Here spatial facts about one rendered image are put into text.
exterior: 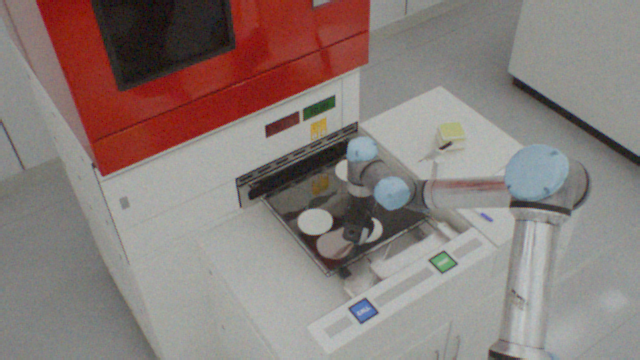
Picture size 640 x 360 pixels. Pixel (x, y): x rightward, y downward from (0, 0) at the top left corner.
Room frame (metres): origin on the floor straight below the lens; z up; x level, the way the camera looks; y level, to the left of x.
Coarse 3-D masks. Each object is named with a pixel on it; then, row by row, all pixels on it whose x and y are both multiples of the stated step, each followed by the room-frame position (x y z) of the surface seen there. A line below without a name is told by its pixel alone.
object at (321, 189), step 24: (288, 192) 1.40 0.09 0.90; (312, 192) 1.39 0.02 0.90; (336, 192) 1.39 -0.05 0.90; (288, 216) 1.30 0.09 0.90; (336, 216) 1.29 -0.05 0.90; (384, 216) 1.28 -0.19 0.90; (408, 216) 1.28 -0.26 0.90; (312, 240) 1.20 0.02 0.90; (336, 240) 1.20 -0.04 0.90; (336, 264) 1.11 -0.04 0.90
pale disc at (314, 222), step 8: (304, 216) 1.29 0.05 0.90; (312, 216) 1.29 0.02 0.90; (320, 216) 1.29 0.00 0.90; (328, 216) 1.29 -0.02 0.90; (304, 224) 1.26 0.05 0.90; (312, 224) 1.26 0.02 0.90; (320, 224) 1.26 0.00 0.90; (328, 224) 1.26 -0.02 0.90; (312, 232) 1.23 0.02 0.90; (320, 232) 1.23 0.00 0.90
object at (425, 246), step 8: (424, 240) 1.20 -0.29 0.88; (432, 240) 1.20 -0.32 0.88; (440, 240) 1.20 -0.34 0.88; (408, 248) 1.18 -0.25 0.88; (416, 248) 1.18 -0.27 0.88; (424, 248) 1.17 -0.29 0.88; (432, 248) 1.17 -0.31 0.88; (400, 256) 1.15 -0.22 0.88; (408, 256) 1.15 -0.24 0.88; (416, 256) 1.15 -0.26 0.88; (384, 264) 1.12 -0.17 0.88; (392, 264) 1.12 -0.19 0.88; (400, 264) 1.12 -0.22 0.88; (408, 264) 1.12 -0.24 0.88; (368, 272) 1.10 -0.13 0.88; (392, 272) 1.09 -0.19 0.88; (368, 280) 1.07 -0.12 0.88; (376, 280) 1.07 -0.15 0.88; (344, 288) 1.05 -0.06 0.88; (352, 296) 1.02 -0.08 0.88
